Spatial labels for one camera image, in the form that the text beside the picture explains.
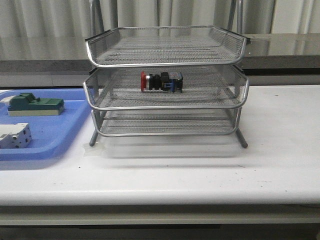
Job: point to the red emergency stop button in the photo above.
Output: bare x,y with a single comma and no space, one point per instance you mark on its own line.
165,81

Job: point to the silver mesh tray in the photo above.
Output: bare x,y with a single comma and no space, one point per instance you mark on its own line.
130,47
162,122
204,87

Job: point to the blue plastic tray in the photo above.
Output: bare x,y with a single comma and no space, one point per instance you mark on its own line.
51,135

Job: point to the white circuit breaker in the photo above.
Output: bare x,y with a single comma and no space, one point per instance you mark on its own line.
15,136

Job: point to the green knife switch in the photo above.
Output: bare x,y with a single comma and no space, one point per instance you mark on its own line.
26,104

